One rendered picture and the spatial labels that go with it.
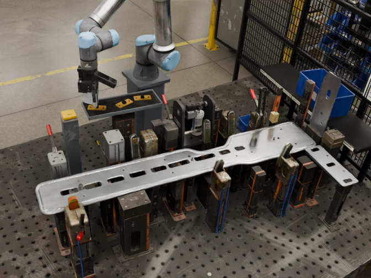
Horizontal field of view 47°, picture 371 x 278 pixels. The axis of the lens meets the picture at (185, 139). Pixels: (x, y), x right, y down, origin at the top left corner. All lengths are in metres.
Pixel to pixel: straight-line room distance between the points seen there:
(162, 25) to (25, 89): 2.59
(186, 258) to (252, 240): 0.34
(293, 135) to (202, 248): 0.76
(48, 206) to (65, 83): 2.83
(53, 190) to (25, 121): 2.21
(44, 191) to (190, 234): 0.71
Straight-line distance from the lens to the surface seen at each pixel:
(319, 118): 2.35
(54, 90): 4.47
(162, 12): 2.13
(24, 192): 2.36
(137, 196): 1.80
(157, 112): 2.53
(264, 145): 2.19
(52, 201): 1.86
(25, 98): 4.39
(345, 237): 2.30
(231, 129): 2.23
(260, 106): 2.25
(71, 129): 2.06
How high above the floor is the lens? 2.32
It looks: 38 degrees down
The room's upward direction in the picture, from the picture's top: 5 degrees clockwise
